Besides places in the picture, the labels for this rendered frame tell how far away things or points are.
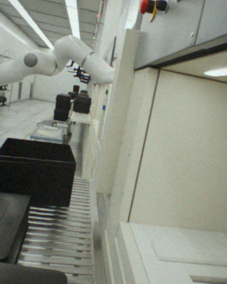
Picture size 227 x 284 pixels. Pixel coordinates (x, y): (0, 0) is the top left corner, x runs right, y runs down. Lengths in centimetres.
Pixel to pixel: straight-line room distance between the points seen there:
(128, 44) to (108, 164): 38
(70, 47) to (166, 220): 79
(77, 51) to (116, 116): 43
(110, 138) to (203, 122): 29
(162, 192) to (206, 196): 13
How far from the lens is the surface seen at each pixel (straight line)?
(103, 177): 83
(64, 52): 115
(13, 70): 124
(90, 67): 109
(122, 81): 79
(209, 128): 70
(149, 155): 66
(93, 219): 92
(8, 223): 66
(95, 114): 301
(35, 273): 30
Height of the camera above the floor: 120
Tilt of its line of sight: 9 degrees down
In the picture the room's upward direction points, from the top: 11 degrees clockwise
